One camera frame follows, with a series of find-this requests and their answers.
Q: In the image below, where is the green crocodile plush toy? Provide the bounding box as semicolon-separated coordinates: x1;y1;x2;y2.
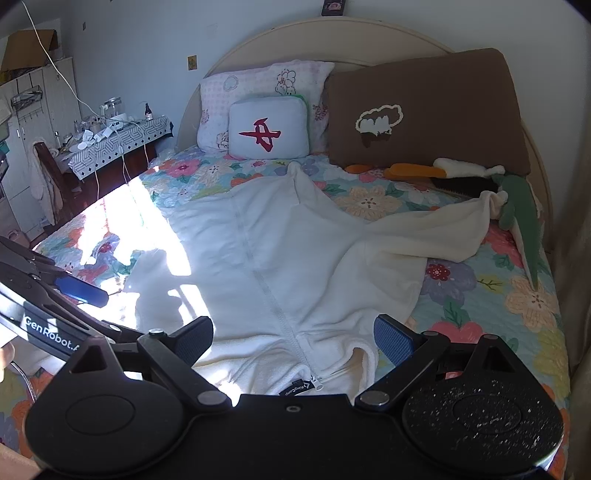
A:
489;173;544;289

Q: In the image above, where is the cream bed headboard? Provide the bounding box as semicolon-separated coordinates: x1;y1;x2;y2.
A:
178;18;552;250

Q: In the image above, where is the wooden table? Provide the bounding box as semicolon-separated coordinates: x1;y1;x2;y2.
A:
74;145;160;201

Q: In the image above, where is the white cabinet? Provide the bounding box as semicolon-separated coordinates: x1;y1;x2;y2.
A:
0;55;83;234

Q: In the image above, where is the brown pillow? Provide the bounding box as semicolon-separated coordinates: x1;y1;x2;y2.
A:
323;47;532;177

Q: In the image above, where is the beige curtain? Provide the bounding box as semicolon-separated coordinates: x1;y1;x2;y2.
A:
549;111;591;416

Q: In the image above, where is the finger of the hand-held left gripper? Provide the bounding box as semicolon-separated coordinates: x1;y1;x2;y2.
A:
0;236;110;308
0;270;147;344

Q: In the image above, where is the black white orange plush toy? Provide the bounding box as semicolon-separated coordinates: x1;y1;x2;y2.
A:
345;157;506;195

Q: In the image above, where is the wooden chair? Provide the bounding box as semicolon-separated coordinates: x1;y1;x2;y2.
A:
32;141;77;227

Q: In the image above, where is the white cable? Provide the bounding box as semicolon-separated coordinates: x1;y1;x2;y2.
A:
21;0;153;197

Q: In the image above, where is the floral bedspread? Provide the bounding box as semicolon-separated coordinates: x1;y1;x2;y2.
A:
0;148;571;480

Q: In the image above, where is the pink floral pillow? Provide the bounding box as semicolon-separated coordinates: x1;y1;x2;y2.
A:
198;60;335;155

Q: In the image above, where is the white fleece jacket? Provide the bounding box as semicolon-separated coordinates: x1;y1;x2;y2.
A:
122;161;509;402

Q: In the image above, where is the white cushion red character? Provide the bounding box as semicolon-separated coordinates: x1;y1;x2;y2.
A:
228;95;310;160

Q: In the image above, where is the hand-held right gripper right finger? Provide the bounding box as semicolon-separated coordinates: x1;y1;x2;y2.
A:
355;315;521;410

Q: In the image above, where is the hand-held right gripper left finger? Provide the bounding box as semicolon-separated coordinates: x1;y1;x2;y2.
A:
69;316;232;410

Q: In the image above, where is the cluttered side table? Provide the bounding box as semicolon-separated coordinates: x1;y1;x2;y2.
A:
65;115;174;182

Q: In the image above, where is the wire rack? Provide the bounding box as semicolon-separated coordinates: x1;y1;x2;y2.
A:
10;87;45;112

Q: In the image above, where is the cardboard box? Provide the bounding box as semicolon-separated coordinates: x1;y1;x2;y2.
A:
0;29;61;75

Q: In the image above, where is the cream garment on chair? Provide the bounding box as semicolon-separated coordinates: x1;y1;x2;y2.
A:
28;143;64;224

